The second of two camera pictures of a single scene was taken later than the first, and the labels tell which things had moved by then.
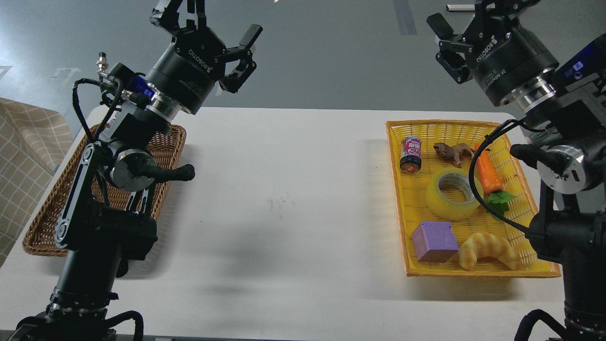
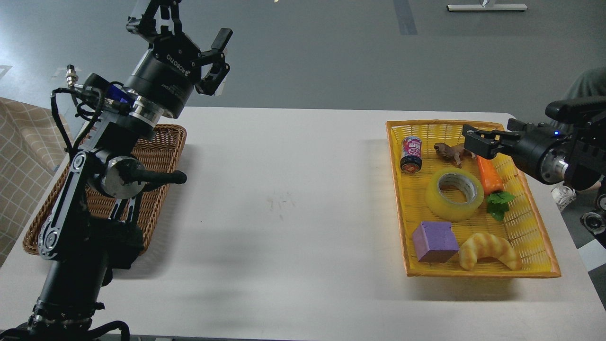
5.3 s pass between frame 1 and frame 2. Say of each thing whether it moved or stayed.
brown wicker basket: stayed
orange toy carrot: stayed
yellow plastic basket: stayed
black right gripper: moved
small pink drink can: stayed
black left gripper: moved
